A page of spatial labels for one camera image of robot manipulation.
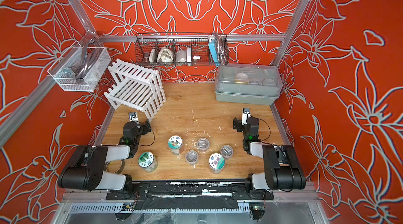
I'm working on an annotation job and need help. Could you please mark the black wire wall basket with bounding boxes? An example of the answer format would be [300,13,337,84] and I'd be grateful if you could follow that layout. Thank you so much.
[135,32,229,66]

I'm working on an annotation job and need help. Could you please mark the white slatted wooden shelf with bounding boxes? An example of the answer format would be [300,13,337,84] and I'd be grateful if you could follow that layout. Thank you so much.
[104,60,166,122]

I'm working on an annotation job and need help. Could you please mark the blue box in basket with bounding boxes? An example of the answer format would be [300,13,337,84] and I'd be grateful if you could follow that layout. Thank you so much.
[208,35,219,65]

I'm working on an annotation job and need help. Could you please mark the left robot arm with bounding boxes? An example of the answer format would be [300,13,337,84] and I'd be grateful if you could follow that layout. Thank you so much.
[57,121,152,195]

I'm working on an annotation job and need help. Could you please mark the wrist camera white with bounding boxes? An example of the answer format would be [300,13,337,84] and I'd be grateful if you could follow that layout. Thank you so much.
[129,112,139,122]
[241,108,251,125]

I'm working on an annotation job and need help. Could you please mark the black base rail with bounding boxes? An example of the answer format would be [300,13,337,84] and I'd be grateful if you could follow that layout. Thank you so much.
[106,178,274,201]

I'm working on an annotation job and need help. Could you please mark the grey lidded storage box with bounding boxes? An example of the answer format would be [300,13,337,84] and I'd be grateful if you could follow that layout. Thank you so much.
[215,64,283,106]

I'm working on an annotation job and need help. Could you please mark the seed jar flower lid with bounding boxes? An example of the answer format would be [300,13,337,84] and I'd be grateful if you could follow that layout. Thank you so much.
[208,153,225,174]

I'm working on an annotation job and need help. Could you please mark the seed jar strawberry lid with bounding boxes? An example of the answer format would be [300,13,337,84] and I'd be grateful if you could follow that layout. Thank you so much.
[168,135,184,155]

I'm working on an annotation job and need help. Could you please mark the clear plastic wall bin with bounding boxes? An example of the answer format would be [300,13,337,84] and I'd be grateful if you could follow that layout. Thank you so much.
[48,42,111,92]

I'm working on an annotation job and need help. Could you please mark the small clear cup red seeds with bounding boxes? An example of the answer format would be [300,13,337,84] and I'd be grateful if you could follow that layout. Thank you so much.
[196,137,210,152]

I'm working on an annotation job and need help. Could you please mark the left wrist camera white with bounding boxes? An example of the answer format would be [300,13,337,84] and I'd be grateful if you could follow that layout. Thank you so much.
[129,112,139,122]

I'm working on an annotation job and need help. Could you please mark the seed jar tree lid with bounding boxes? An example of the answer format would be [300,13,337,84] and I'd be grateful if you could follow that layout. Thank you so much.
[138,152,158,173]

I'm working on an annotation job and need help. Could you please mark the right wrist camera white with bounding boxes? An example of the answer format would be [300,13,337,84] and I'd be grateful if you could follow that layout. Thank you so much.
[241,108,251,125]

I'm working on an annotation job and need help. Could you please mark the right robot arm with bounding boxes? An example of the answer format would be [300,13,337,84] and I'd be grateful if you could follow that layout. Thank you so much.
[233,117,306,191]

